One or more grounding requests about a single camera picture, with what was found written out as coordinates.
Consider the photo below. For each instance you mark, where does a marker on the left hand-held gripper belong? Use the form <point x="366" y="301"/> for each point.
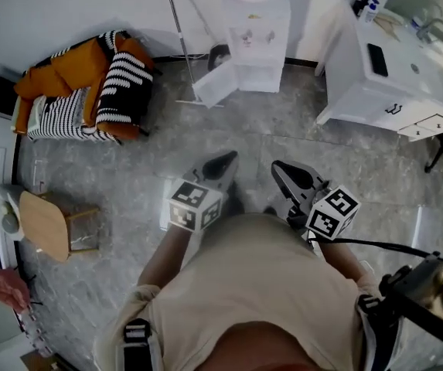
<point x="194" y="207"/>

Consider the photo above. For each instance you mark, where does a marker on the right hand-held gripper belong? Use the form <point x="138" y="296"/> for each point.
<point x="333" y="213"/>

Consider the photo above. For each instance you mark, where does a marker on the white water dispenser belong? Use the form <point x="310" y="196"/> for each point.
<point x="260" y="14"/>

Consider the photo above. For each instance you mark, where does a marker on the person's right forearm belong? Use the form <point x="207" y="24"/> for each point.
<point x="341" y="261"/>

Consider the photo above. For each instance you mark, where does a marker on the person's left forearm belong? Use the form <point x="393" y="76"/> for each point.
<point x="167" y="253"/>

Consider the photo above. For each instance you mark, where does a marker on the white vanity cabinet with sink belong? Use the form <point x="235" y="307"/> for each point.
<point x="360" y="99"/>

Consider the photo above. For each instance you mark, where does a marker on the person's right black shoe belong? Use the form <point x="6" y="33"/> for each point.
<point x="271" y="211"/>

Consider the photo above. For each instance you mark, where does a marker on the person's beige shirt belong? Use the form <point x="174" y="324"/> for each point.
<point x="252" y="276"/>

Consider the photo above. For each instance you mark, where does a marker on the dark waste bin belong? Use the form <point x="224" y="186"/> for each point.
<point x="218" y="58"/>

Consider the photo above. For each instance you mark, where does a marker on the metal pole flat mop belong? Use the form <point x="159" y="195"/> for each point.
<point x="185" y="52"/>

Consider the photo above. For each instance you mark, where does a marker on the black white wavy blanket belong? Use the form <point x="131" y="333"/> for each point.
<point x="124" y="83"/>

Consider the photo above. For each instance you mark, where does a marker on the black phone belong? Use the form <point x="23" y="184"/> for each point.
<point x="377" y="60"/>

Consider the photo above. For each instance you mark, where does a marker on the thin striped cushion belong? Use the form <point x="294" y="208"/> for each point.
<point x="58" y="118"/>

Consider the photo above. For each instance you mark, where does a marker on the person's chin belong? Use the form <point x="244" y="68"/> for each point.
<point x="263" y="346"/>

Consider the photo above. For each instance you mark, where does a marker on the black metal hip box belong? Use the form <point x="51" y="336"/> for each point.
<point x="430" y="292"/>

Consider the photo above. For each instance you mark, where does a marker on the wooden side table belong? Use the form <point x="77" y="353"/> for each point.
<point x="45" y="226"/>

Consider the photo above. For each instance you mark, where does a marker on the orange sofa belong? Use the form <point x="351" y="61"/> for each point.
<point x="74" y="64"/>

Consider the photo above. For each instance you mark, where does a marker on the white bottle blue cap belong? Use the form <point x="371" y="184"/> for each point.
<point x="370" y="14"/>

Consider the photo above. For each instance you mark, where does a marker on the black pump bottle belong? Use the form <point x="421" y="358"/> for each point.
<point x="360" y="6"/>

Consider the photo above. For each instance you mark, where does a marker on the chrome faucet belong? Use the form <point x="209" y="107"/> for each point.
<point x="421" y="35"/>

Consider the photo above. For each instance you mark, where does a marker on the clear small plastic bottle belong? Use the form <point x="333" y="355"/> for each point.
<point x="417" y="23"/>

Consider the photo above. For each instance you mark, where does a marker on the grey white floor appliance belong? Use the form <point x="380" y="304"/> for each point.
<point x="6" y="215"/>

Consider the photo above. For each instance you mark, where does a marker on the pink cloth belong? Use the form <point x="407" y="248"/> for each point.
<point x="6" y="290"/>

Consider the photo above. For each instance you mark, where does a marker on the cardboard box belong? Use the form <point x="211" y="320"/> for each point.
<point x="37" y="363"/>

